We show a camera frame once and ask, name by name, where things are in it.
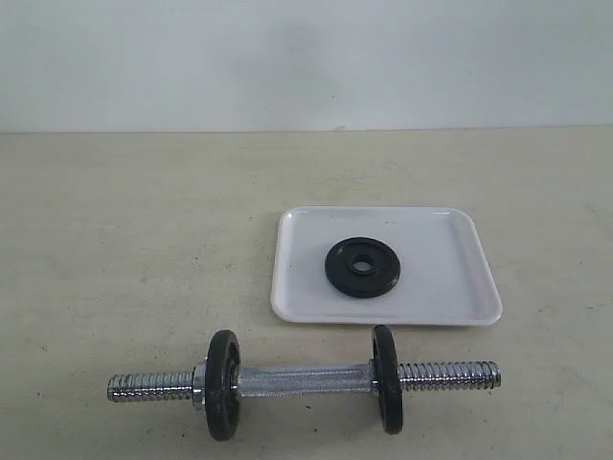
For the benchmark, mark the chrome threaded dumbbell bar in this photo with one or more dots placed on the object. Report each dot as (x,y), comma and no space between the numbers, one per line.
(262,382)

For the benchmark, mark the chrome collar nut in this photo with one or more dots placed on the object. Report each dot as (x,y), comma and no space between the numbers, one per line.
(198,385)

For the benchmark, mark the white rectangular plastic tray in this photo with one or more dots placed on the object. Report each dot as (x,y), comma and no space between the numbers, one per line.
(444,277)

